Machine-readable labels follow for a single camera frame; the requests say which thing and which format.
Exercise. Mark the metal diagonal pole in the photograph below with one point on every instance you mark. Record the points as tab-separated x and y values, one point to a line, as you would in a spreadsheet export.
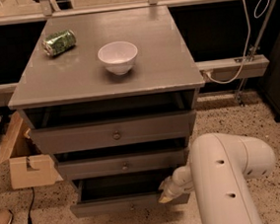
249	54

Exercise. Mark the grey top drawer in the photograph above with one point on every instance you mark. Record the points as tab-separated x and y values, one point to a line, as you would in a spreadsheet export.
56	140

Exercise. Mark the cardboard box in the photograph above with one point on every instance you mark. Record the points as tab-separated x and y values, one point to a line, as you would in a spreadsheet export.
27	167

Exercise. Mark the grey drawer cabinet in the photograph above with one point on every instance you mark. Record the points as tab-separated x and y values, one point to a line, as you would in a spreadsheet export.
120	104

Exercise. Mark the grey bottom drawer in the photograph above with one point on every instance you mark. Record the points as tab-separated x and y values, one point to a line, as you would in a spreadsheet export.
126	192

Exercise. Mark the grey middle drawer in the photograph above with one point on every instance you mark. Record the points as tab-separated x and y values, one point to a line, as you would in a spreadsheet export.
123	164

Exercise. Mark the green crushed soda can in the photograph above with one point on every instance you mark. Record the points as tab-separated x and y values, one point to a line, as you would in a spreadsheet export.
58	42

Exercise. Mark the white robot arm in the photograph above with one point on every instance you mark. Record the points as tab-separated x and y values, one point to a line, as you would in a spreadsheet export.
217	170

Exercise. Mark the grey drawer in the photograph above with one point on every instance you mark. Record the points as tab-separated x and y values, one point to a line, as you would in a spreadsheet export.
56	140
123	164
126	192

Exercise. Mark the white bowl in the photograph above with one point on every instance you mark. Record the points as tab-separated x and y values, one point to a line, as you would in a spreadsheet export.
118	57

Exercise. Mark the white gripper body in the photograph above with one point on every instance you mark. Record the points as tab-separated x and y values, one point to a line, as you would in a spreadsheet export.
176	184

